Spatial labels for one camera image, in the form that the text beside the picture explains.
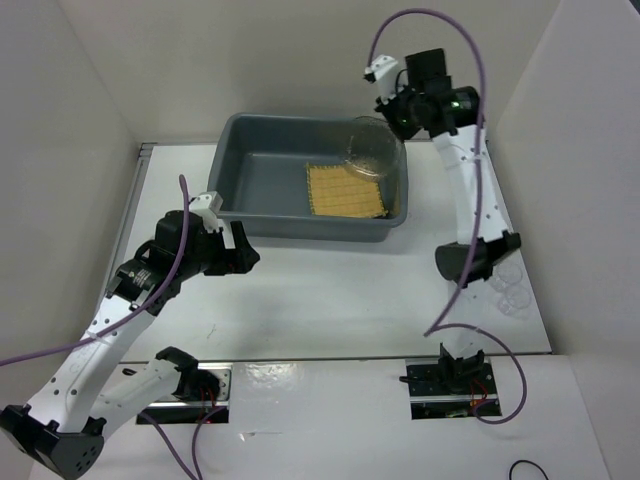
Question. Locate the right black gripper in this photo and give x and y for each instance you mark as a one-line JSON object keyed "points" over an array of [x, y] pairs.
{"points": [[405, 132]]}

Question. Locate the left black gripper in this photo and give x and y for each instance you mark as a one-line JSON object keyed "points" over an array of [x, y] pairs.
{"points": [[238, 260]]}

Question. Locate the clear glass plate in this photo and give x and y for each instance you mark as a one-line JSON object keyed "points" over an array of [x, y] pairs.
{"points": [[372, 149]]}

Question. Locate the yellow woven bamboo mat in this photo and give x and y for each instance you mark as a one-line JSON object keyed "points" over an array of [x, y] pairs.
{"points": [[334, 190]]}

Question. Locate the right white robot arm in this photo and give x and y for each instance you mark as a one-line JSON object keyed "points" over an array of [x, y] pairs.
{"points": [[483, 238]]}

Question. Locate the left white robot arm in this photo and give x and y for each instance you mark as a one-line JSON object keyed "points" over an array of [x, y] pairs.
{"points": [[65, 425]]}

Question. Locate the grey plastic bin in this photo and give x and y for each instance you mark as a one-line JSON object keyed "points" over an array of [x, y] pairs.
{"points": [[259, 169]]}

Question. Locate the far clear glass cup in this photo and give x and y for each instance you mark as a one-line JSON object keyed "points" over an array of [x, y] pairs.
{"points": [[505, 275]]}

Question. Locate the clear glass cup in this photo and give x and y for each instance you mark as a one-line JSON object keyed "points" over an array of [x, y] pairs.
{"points": [[514, 300], [505, 275]]}

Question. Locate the near clear glass cup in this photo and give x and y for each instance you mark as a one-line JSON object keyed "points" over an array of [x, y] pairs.
{"points": [[514, 300]]}

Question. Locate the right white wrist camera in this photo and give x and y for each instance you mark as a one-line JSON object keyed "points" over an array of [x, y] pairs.
{"points": [[382, 73]]}

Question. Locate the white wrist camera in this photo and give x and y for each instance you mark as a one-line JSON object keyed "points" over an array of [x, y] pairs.
{"points": [[207, 206], [382, 73]]}

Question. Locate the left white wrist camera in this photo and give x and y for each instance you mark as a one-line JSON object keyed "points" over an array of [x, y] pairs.
{"points": [[207, 206]]}

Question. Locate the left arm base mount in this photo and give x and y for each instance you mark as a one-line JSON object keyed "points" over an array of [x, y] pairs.
{"points": [[172, 410]]}

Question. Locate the aluminium table rail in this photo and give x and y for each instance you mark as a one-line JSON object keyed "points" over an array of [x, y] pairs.
{"points": [[126, 223]]}

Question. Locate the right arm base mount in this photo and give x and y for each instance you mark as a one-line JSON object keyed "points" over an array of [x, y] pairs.
{"points": [[450, 387]]}

